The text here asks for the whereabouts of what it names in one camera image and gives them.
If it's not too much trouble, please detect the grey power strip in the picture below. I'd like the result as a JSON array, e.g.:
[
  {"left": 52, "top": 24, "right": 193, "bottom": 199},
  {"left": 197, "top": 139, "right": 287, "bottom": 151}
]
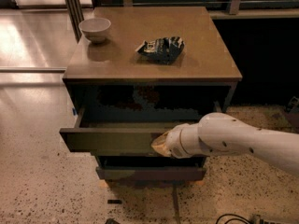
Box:
[{"left": 251, "top": 214, "right": 299, "bottom": 224}]

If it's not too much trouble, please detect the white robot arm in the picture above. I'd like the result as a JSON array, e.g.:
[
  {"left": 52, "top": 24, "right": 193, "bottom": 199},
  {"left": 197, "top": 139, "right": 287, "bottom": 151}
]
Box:
[{"left": 151, "top": 112, "right": 299, "bottom": 175}]

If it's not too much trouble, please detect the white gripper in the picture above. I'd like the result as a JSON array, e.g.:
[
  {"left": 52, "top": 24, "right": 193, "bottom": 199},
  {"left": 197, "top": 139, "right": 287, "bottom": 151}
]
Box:
[{"left": 151, "top": 124, "right": 211, "bottom": 159}]

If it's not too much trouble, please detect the white ceramic bowl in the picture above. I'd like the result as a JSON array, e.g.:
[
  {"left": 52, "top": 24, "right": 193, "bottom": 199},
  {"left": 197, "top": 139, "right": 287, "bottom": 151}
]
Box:
[{"left": 78, "top": 18, "right": 111, "bottom": 44}]

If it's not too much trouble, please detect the brown wooden cabinet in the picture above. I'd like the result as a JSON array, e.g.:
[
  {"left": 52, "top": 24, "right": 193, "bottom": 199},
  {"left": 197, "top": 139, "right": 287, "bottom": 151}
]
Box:
[{"left": 63, "top": 7, "right": 242, "bottom": 181}]

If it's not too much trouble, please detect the brown top drawer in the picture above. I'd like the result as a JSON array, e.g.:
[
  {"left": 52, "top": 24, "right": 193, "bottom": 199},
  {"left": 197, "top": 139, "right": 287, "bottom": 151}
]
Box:
[{"left": 60, "top": 101, "right": 222, "bottom": 157}]

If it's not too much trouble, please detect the crumpled blue chip bag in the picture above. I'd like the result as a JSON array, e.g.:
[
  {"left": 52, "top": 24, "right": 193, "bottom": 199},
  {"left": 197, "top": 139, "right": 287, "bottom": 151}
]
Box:
[{"left": 135, "top": 36, "right": 185, "bottom": 64}]

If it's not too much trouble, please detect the black cable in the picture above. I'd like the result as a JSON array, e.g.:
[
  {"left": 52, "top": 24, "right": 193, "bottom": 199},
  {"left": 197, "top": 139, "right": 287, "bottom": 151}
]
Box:
[{"left": 214, "top": 213, "right": 252, "bottom": 224}]

